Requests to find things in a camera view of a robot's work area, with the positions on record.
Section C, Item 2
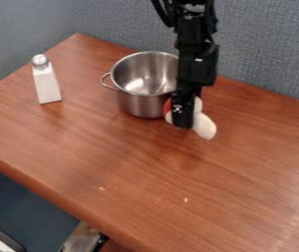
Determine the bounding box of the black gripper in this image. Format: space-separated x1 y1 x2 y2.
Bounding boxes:
170 41 218 129

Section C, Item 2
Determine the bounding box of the red and white toy mushroom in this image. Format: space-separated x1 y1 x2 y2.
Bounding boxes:
162 97 216 140

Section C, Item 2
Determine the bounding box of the metal pot with handles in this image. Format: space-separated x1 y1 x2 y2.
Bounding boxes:
99 51 178 119

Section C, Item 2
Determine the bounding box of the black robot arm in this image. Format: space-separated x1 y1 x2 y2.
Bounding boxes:
149 0 218 129

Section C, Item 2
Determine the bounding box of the white salt shaker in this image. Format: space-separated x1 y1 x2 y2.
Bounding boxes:
31 54 61 104

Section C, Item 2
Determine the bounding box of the metal table leg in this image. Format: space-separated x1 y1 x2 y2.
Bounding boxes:
58 221 109 252

